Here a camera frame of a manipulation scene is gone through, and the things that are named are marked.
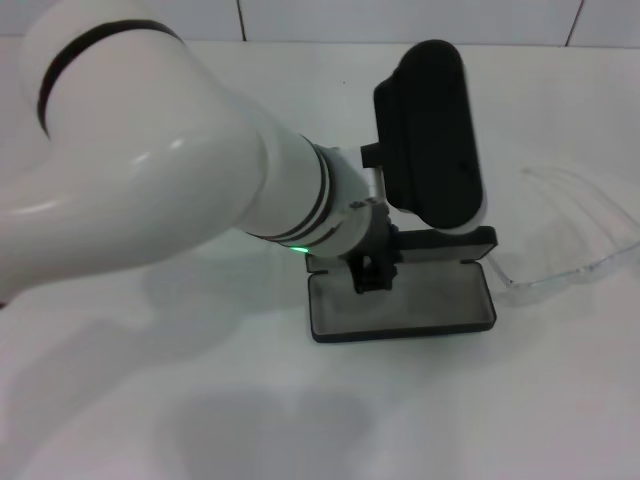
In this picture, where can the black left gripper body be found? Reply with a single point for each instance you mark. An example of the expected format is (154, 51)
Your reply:
(375, 265)

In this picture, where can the black glasses case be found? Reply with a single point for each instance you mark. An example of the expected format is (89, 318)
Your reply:
(400, 310)

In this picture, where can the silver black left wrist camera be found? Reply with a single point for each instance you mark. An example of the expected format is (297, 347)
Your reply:
(425, 140)

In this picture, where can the clear transparent glasses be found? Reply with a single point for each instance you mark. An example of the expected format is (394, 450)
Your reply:
(575, 240)

